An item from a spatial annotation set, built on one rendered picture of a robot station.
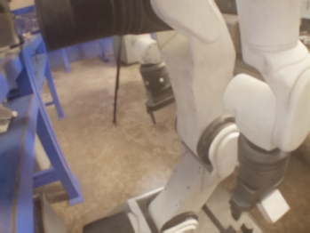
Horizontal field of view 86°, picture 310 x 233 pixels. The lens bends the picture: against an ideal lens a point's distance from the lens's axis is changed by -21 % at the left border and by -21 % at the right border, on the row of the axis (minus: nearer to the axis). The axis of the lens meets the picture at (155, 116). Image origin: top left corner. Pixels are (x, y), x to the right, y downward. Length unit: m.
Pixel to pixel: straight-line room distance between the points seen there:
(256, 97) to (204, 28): 0.14
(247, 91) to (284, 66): 0.09
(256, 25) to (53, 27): 0.25
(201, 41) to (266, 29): 0.17
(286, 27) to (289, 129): 0.10
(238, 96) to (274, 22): 0.12
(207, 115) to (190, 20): 0.22
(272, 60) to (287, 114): 0.06
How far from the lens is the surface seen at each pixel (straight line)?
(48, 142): 1.01
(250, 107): 0.27
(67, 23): 0.31
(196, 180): 0.58
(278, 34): 0.21
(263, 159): 0.30
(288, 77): 0.21
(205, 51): 0.36
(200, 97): 0.42
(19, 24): 0.77
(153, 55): 0.58
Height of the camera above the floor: 0.93
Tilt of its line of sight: 31 degrees down
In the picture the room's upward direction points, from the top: 6 degrees counter-clockwise
